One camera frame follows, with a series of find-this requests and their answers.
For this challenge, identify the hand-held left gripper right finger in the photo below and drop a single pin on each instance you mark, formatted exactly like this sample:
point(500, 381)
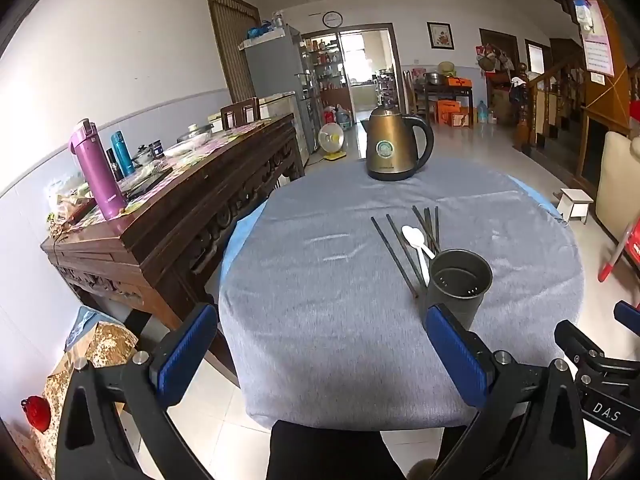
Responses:
point(457, 355)

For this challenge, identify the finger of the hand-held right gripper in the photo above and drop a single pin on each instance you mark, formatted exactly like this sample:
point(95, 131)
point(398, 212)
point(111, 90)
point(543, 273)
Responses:
point(629, 312)
point(575, 340)

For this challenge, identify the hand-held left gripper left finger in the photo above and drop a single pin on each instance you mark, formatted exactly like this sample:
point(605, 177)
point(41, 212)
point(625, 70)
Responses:
point(187, 350)

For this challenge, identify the dark metal utensil cup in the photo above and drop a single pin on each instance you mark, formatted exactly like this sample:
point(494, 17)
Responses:
point(460, 300)

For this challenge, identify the white plastic spoon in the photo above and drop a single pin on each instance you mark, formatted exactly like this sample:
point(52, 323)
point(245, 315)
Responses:
point(409, 234)
point(417, 236)

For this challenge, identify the red plastic stool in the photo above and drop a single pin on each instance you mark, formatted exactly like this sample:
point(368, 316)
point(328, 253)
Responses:
point(622, 252)

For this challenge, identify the gold patterned bag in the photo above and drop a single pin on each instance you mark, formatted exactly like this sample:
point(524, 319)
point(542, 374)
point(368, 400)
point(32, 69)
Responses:
point(100, 345)

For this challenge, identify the carved wooden sideboard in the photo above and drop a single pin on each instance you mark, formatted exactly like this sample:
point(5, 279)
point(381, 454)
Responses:
point(165, 240)

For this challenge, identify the blue under cloth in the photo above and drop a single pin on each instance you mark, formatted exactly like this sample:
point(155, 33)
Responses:
point(240, 240)

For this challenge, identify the small white stool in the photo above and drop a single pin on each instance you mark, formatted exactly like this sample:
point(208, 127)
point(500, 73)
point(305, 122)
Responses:
point(575, 202)

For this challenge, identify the cream leather sofa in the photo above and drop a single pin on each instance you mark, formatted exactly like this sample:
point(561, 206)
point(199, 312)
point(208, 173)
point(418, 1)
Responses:
point(617, 180)

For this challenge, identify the grey tablecloth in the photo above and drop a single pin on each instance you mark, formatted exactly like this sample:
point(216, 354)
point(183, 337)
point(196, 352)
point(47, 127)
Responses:
point(325, 320)

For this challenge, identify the red round ornament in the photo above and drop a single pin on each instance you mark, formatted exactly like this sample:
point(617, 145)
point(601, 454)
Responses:
point(36, 414)

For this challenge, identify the black bottle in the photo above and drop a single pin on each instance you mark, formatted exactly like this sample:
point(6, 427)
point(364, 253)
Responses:
point(115, 167)

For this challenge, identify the purple thermos bottle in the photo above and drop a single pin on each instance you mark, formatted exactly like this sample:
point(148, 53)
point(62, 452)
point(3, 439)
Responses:
point(97, 175)

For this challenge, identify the patterned sideboard cover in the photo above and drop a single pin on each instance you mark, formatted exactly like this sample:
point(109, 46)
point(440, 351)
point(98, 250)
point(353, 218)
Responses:
point(200, 152)

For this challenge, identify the white bowl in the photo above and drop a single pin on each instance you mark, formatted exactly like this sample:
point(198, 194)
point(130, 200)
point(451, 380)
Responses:
point(181, 148)

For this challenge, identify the dark jar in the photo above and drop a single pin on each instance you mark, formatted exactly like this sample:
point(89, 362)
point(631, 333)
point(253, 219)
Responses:
point(156, 150)

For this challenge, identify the teal thermos bottle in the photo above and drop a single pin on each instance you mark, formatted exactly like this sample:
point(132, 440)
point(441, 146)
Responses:
point(121, 152)

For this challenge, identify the bronze electric kettle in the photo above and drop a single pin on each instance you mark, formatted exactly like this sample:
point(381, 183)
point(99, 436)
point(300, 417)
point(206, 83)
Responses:
point(390, 150)

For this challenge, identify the pot with glass lid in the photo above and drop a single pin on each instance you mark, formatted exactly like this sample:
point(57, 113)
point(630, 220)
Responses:
point(195, 132)

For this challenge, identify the wooden pillar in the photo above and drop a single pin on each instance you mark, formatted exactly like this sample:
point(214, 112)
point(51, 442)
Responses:
point(607, 95)

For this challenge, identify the wooden staircase railing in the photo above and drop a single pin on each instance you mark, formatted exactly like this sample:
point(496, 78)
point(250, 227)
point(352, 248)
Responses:
point(545, 100)

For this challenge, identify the orange cardboard boxes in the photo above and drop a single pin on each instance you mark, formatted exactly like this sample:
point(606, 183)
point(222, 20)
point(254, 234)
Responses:
point(454, 112)

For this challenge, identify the wooden chair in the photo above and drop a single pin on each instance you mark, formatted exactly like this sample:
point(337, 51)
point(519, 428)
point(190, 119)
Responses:
point(240, 112)

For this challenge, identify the clear water bottle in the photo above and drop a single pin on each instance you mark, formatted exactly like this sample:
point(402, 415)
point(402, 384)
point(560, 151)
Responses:
point(482, 111)

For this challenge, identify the yellow floor fan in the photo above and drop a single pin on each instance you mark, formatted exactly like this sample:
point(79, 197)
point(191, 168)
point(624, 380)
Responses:
point(332, 139)

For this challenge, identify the white chest freezer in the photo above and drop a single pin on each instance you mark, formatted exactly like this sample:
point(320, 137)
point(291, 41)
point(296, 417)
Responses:
point(277, 105)

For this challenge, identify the blue water jug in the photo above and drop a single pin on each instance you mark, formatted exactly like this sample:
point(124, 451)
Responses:
point(343, 117)

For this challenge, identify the dark wooden side table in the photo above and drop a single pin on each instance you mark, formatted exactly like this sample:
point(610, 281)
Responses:
point(445, 91)

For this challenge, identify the flat orange box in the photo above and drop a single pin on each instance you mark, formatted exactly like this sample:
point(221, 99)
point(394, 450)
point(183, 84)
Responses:
point(459, 82)

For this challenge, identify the metal basin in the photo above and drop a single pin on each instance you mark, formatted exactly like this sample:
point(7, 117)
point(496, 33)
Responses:
point(432, 78)

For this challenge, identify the green plastic basin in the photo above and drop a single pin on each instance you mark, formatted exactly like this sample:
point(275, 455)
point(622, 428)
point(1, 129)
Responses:
point(446, 67)

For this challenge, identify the grey refrigerator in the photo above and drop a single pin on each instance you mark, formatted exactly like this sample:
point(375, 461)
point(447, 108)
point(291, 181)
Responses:
point(275, 65)

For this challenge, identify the brown wooden door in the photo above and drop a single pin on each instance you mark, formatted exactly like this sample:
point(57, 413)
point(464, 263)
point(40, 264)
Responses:
point(232, 45)

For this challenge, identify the shelf with bottles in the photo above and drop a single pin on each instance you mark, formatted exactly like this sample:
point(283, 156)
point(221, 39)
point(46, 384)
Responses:
point(325, 62)

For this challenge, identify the pink wall calendar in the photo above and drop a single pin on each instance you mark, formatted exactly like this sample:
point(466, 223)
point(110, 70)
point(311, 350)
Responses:
point(599, 45)

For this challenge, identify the framed wall picture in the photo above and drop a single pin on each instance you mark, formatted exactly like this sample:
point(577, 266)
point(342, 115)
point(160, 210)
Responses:
point(440, 36)

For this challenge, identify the round wall clock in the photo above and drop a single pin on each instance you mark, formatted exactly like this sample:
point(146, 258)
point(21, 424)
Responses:
point(332, 19)

